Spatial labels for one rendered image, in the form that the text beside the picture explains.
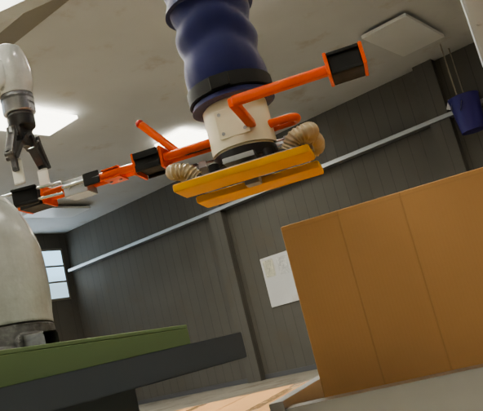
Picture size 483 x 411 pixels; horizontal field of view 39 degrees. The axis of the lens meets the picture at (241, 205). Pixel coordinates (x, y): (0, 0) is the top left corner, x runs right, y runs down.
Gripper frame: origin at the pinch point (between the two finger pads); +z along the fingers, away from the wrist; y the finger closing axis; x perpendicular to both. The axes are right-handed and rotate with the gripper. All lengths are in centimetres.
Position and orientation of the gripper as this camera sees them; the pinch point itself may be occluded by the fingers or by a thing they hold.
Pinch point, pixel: (33, 184)
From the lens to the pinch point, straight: 193.8
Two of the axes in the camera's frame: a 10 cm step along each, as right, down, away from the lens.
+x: -9.4, 2.7, 1.9
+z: 2.4, 9.5, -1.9
